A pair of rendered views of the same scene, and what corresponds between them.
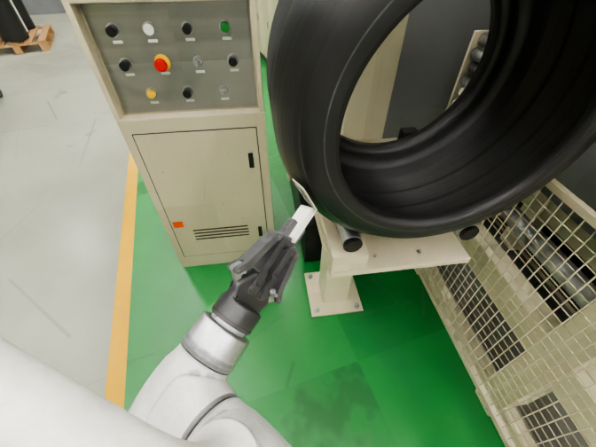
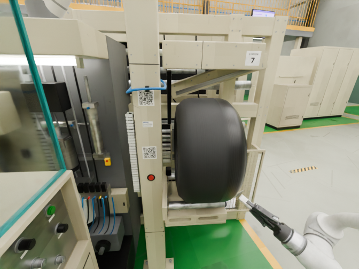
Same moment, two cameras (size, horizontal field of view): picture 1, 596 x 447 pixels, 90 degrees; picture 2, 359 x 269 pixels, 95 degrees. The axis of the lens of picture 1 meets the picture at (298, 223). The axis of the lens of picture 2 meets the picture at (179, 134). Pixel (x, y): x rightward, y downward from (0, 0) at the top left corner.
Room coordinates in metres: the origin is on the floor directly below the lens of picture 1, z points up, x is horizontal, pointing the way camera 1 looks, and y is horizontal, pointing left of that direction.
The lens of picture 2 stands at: (0.68, 0.64, 1.64)
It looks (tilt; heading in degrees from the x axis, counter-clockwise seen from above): 22 degrees down; 273
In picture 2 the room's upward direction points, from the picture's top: 1 degrees clockwise
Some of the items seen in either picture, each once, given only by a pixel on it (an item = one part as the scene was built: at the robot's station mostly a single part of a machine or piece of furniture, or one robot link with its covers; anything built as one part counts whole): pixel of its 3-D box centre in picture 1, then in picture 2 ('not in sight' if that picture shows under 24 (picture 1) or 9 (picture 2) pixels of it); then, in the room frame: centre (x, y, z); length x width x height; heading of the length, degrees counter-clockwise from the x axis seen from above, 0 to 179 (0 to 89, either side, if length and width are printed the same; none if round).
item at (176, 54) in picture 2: not in sight; (209, 56); (0.55, -0.55, 1.71); 0.61 x 0.25 x 0.15; 8
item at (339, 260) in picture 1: (333, 213); (195, 212); (0.61, -0.10, 0.84); 0.36 x 0.09 x 0.06; 8
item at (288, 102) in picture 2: not in sight; (286, 106); (-2.25, -4.37, 0.62); 0.90 x 0.56 x 1.25; 19
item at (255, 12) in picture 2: not in sight; (261, 24); (-0.96, -3.96, 2.60); 0.60 x 0.05 x 0.55; 19
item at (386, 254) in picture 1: (379, 218); (191, 200); (0.63, -0.24, 0.80); 0.37 x 0.36 x 0.02; 98
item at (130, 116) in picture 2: not in sight; (134, 155); (0.96, -0.15, 1.19); 0.05 x 0.04 x 0.48; 98
